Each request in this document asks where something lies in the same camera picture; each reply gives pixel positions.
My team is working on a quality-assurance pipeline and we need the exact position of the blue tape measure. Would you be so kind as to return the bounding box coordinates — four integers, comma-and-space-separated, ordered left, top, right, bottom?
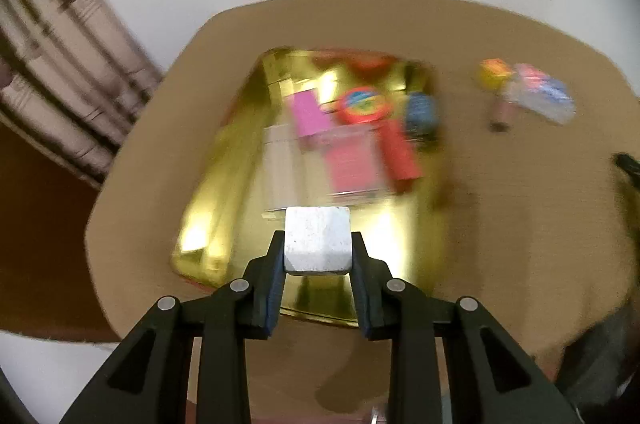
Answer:
404, 91, 440, 138

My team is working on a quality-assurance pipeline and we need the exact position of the clear case with red card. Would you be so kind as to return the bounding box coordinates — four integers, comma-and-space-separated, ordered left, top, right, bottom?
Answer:
317, 127, 397, 201

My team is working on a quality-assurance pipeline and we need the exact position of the red block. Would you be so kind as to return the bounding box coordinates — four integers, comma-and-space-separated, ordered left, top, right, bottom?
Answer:
379, 118, 422, 183

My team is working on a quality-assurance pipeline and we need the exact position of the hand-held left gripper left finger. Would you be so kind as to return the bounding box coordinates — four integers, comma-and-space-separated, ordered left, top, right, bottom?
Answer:
60, 231, 289, 424

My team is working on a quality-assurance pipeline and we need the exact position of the clear box with blue label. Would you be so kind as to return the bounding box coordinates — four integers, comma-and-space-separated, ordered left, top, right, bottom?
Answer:
504, 63, 577, 126

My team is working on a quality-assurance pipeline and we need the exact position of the magenta block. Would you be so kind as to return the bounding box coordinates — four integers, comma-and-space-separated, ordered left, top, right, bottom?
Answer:
289, 88, 332, 141

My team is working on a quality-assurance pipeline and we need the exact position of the white zigzag cube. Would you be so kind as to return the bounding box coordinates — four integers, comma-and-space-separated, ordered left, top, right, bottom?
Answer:
283, 206, 353, 275

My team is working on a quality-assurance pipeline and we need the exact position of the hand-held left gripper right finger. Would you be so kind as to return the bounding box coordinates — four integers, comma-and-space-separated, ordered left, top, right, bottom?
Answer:
350, 231, 583, 424

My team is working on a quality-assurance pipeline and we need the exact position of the beige patterned curtain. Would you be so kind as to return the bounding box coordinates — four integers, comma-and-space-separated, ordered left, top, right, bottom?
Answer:
0, 0, 164, 191

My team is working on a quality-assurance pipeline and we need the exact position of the red tape measure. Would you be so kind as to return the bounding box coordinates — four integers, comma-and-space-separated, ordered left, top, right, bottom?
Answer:
339, 86, 394, 125

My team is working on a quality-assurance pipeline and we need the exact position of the gold and red tin box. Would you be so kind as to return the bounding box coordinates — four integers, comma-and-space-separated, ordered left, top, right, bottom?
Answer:
170, 47, 452, 330

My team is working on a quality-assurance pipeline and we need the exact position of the pink lip gloss tube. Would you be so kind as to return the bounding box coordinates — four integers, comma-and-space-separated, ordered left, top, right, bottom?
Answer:
489, 93, 514, 133

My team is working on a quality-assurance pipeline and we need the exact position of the gold striped cube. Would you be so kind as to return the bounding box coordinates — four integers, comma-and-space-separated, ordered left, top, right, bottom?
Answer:
476, 58, 514, 91

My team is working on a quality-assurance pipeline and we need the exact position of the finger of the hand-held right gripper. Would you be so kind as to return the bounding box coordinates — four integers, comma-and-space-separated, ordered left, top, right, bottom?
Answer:
612, 153, 640, 179

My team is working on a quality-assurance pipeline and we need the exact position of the silver metal box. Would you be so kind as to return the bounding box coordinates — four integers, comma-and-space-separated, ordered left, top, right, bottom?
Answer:
262, 127, 323, 211

